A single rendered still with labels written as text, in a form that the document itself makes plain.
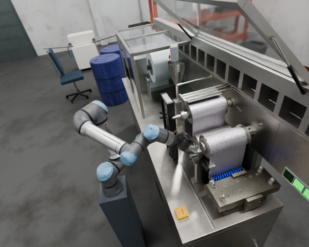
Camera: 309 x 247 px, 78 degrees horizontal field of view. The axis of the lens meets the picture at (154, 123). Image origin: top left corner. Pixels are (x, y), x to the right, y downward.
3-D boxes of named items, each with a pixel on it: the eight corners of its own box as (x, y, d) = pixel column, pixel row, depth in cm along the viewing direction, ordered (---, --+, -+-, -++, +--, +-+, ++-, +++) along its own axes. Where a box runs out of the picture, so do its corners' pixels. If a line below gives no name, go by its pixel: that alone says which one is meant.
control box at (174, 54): (169, 58, 142) (168, 44, 136) (178, 58, 140) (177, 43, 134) (168, 61, 136) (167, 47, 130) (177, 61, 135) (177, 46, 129)
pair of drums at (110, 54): (134, 78, 526) (126, 41, 469) (137, 101, 422) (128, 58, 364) (105, 83, 523) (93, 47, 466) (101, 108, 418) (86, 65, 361)
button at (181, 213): (174, 210, 123) (174, 208, 121) (184, 207, 124) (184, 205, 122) (178, 221, 117) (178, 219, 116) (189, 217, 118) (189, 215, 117)
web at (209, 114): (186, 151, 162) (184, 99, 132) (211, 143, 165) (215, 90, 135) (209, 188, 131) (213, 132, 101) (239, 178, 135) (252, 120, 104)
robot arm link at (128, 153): (60, 117, 107) (130, 157, 89) (75, 107, 114) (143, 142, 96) (65, 132, 115) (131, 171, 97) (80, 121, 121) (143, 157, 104)
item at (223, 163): (208, 178, 125) (209, 158, 114) (240, 167, 128) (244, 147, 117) (208, 178, 124) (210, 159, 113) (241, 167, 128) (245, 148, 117)
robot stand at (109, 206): (126, 254, 187) (98, 204, 133) (125, 233, 203) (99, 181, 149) (146, 248, 189) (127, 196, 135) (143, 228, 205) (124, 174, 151)
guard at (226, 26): (149, -6, 140) (150, -6, 139) (196, 34, 165) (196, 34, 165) (238, 3, 57) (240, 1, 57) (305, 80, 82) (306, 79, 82)
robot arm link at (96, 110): (110, 172, 143) (74, 109, 116) (122, 159, 152) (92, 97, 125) (121, 176, 136) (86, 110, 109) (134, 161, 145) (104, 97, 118)
